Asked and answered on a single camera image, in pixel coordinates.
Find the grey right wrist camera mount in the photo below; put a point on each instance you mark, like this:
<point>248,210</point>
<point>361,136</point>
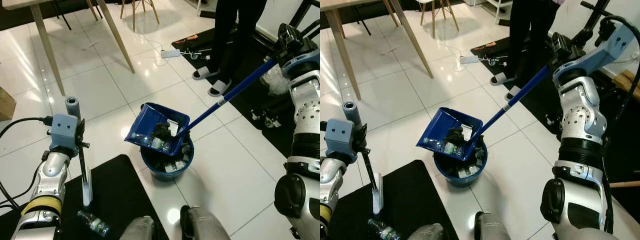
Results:
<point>600,55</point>
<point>305,57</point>

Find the brown cardboard box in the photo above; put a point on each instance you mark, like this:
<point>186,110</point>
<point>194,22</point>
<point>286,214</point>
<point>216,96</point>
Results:
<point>7,105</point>

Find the chair with thin legs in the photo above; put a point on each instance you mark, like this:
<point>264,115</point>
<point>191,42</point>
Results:
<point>93,11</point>
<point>391,14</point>

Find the table with wooden legs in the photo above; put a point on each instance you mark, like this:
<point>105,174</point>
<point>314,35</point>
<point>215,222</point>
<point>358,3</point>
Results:
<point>20,3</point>
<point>340,4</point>

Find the small orange tool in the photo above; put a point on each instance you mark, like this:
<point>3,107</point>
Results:
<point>192,39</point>
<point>490,45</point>

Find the wooden plank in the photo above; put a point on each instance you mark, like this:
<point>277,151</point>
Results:
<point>627,80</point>

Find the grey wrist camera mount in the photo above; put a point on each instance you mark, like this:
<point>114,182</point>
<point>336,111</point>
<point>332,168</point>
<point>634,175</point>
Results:
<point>600,55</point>
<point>305,57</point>
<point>62,132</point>
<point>340,137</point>

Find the small white box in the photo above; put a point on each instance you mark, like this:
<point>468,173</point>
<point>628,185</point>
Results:
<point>467,132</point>
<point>175,127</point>

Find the white chair wooden legs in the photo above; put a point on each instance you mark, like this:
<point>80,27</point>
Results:
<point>133,17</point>
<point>433,22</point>

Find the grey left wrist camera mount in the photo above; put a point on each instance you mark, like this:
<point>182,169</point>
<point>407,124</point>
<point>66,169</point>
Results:
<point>62,132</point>
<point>340,137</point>

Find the grey slide slipper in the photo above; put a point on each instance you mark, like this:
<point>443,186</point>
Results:
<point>514,92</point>
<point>219,89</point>
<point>502,79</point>
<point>205,74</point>

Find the wooden stick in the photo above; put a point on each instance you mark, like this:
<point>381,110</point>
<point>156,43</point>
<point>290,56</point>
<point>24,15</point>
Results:
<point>625,184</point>

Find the round blue waste bin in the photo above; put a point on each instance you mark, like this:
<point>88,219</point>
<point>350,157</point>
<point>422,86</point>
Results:
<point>460,178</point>
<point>167,172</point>

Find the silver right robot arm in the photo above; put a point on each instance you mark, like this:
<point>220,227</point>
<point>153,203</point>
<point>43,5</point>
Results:
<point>580,115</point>
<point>305,115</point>

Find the clear plastic bag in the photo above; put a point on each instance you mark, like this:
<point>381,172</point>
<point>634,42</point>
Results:
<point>275,80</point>

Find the white power strip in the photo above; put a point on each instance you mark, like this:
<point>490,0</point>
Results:
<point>470,59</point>
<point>171,53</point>

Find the black cloth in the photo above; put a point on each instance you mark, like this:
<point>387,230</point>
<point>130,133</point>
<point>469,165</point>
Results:
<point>161,132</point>
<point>454,137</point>

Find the person in black trousers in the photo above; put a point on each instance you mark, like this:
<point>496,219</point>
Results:
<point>525,30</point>
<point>225,30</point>

